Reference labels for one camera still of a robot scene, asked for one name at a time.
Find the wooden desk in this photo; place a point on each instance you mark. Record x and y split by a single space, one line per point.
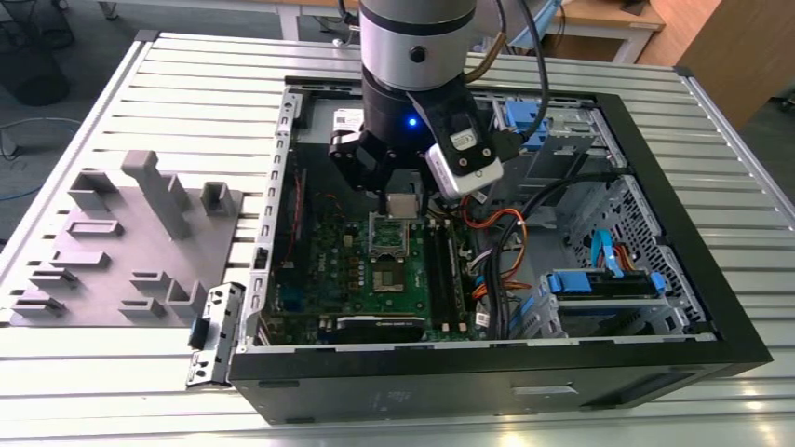
621 21

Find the grey power supply unit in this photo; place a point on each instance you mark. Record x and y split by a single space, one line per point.
320 135

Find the silver CPU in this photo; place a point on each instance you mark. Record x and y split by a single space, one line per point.
404 207

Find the blue plastic drive latch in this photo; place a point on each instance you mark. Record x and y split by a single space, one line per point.
518 116

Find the black office chair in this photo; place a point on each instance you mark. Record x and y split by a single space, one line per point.
38 79

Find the grey parts rack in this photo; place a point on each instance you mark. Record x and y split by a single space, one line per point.
143 242

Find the black PC case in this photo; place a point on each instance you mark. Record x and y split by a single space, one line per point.
436 386

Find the grey metal drive cage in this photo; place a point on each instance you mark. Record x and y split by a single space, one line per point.
560 158

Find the small wrist camera block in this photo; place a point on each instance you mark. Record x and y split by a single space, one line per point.
338 139

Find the pale blue teach pendant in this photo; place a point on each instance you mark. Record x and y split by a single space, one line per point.
548 14

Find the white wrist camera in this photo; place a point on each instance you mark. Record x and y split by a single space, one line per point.
473 179

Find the green motherboard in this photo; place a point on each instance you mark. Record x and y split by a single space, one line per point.
336 279

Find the hard disk in blue carrier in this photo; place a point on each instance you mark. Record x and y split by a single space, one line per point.
621 285

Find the green RAM stick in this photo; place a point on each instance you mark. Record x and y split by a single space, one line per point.
458 279

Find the hinged metal slot bracket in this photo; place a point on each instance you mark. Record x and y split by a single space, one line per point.
218 326

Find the wooden cabinet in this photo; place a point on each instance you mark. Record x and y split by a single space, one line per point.
733 60

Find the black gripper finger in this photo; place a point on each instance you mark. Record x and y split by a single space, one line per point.
357 167
426 200

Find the black graphics card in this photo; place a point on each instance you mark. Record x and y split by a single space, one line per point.
380 326

